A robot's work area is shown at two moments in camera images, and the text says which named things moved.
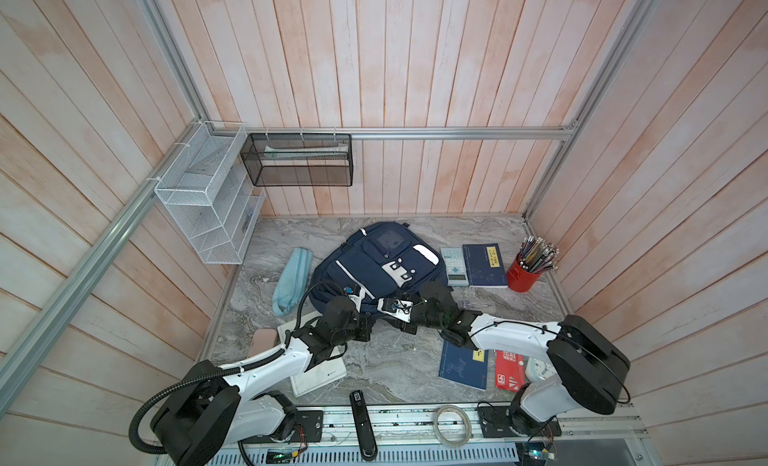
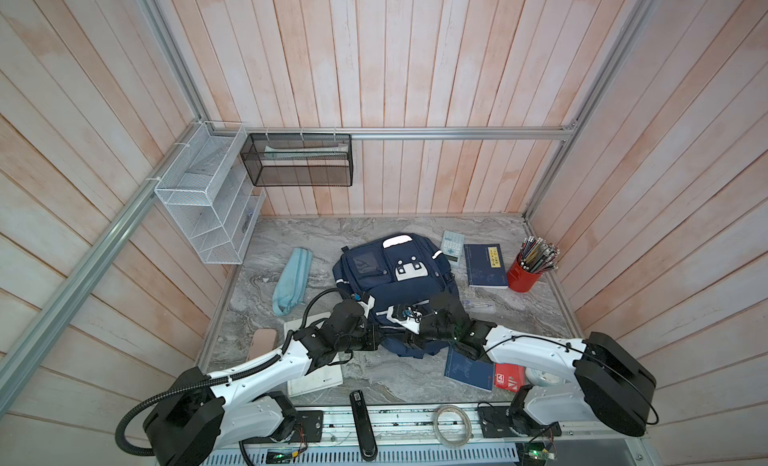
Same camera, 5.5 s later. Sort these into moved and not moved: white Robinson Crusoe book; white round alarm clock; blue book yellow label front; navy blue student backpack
Moved: navy blue student backpack
Not moved: blue book yellow label front; white Robinson Crusoe book; white round alarm clock
